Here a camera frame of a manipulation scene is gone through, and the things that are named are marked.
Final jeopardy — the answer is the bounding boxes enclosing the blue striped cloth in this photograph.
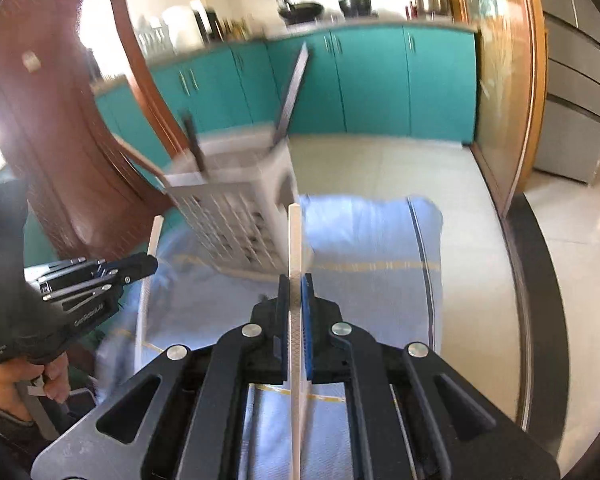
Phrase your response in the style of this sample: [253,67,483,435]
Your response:
[97,192,443,480]

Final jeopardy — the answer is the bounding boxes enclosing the teal kitchen cabinets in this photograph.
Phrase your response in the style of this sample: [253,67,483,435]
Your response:
[92,25,481,171]

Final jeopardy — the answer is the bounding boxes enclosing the black wok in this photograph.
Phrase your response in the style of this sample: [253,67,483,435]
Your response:
[277,2,326,24]

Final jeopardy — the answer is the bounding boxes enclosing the cream chopstick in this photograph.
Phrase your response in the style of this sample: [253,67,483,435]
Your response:
[134,215,164,368]
[288,203,312,480]

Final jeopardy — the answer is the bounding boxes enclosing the white plastic utensil holder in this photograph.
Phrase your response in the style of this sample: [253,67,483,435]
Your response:
[162,127,316,276]

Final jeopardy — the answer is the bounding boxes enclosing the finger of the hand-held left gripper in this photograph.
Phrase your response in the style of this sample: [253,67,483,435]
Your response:
[55,253,160,279]
[40,275,132,312]

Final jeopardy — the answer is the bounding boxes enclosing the person's left hand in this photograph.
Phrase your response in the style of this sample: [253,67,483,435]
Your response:
[10,357,72,411]

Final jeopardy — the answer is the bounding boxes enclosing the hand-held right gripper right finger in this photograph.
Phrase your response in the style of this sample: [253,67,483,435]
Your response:
[300,271,561,480]

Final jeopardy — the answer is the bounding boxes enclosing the wood-framed glass door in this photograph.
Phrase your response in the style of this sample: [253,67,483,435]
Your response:
[442,0,548,216]

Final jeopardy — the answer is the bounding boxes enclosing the white kitchen appliance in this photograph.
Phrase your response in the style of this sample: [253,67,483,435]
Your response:
[162,5,202,49]

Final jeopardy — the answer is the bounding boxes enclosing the person's left forearm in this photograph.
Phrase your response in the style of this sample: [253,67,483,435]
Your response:
[0,367,46,461]

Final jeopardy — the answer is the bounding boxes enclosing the brown wooden chair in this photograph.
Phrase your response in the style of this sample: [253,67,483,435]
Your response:
[0,0,191,261]

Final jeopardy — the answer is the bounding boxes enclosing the black chopstick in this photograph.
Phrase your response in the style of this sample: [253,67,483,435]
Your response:
[181,114,208,173]

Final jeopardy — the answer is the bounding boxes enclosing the grey refrigerator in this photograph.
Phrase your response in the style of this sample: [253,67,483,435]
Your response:
[530,0,600,183]

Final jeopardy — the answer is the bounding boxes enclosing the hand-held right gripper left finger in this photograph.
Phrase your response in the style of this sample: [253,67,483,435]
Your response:
[30,272,293,480]

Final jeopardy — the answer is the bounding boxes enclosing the grey stick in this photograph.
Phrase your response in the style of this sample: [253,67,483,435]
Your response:
[272,42,311,143]

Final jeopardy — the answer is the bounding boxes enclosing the black pot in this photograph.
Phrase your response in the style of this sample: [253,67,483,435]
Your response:
[339,0,374,19]

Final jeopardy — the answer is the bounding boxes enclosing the dish rack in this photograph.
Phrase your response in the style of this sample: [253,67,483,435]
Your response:
[135,15,174,57]

